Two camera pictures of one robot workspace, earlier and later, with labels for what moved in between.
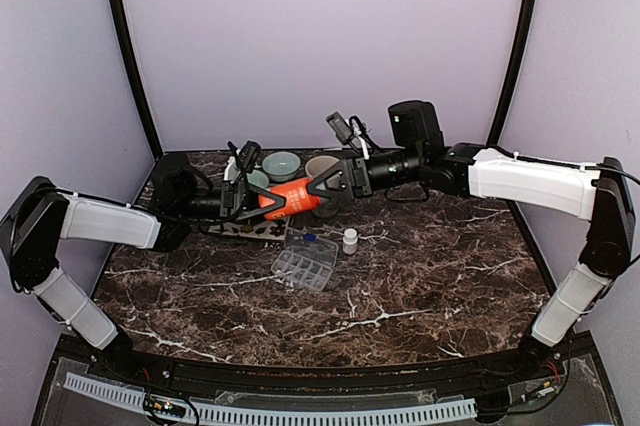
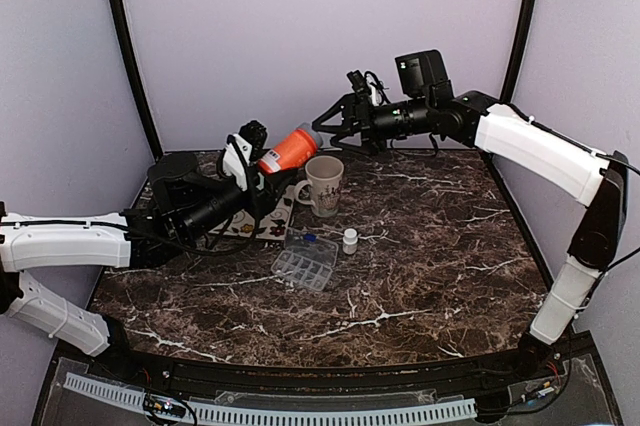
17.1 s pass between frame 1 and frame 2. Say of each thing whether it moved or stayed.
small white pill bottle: stayed
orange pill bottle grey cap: moved
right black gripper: moved
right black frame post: stayed
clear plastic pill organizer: stayed
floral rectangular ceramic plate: stayed
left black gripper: moved
